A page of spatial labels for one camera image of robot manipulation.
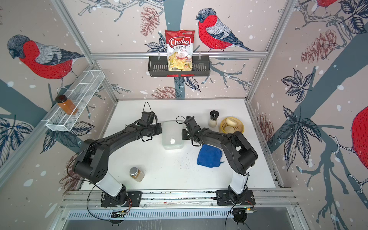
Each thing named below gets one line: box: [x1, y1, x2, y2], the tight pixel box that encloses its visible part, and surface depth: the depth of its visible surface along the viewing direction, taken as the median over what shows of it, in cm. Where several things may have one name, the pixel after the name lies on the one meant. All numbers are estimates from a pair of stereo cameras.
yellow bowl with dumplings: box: [220, 116, 245, 135], surface depth 100 cm
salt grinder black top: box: [208, 110, 220, 128], surface depth 99 cm
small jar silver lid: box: [128, 166, 145, 183], surface depth 75 cm
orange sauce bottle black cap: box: [55, 94, 79, 115], surface depth 69 cm
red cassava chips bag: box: [164, 29, 196, 72], surface depth 87 cm
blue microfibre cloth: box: [196, 143, 225, 169], surface depth 88 cm
